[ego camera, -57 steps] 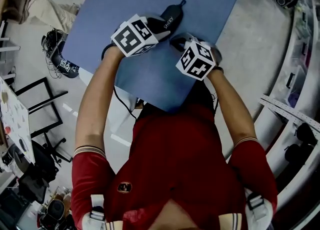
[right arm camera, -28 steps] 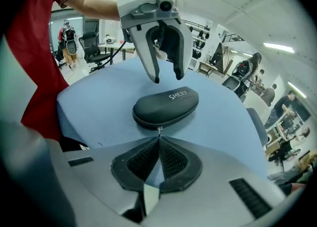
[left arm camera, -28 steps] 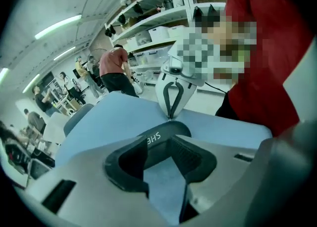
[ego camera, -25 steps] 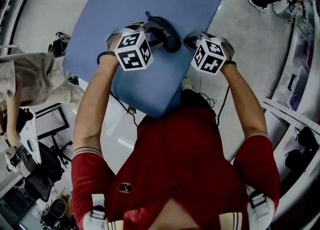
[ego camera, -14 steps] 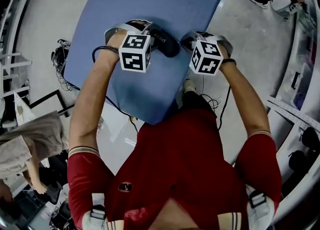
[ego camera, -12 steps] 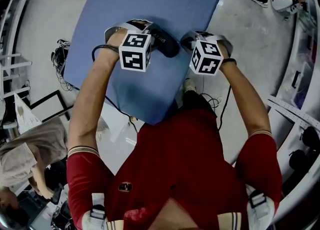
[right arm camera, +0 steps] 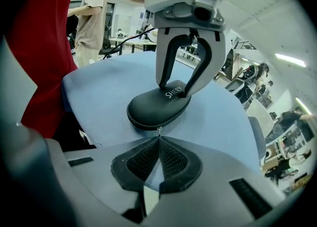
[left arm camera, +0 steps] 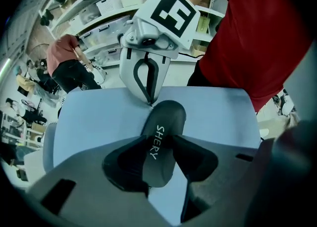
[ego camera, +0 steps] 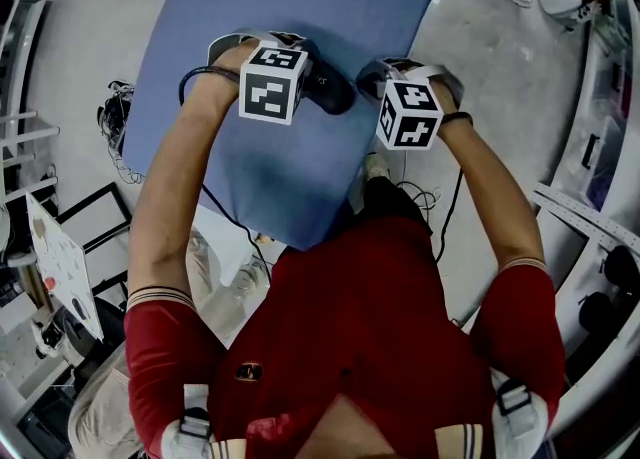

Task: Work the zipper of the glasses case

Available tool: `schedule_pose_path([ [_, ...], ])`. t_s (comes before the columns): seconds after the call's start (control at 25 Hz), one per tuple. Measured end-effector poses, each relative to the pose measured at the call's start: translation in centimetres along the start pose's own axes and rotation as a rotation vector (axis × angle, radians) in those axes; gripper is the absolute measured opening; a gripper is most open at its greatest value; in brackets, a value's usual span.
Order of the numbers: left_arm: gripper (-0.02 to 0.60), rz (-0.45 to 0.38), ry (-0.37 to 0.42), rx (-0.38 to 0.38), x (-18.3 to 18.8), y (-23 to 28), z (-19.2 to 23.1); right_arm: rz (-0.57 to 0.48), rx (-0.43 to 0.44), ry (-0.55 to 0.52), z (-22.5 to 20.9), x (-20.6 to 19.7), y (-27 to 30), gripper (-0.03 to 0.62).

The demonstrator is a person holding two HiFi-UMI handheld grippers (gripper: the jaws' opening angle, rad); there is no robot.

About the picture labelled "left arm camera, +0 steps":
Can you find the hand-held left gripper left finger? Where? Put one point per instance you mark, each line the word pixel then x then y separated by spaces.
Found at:
pixel 86 176

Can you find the cardboard box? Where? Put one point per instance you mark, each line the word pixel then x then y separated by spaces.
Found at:
pixel 199 51

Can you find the clear storage bin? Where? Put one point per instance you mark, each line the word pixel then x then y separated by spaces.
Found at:
pixel 106 33

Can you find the standing fan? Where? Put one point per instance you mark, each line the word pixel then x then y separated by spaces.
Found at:
pixel 37 55

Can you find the person's red shirt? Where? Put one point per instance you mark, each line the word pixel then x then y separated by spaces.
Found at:
pixel 247 35

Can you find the black glasses case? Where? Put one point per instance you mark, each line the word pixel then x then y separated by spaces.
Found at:
pixel 168 117

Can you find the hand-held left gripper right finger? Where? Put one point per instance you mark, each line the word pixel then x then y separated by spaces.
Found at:
pixel 230 169

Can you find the blue table cloth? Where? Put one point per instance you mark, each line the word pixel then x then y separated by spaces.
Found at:
pixel 99 117

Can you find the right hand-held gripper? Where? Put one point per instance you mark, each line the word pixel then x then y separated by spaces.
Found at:
pixel 173 13

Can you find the green box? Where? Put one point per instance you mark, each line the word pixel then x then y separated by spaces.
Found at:
pixel 203 24

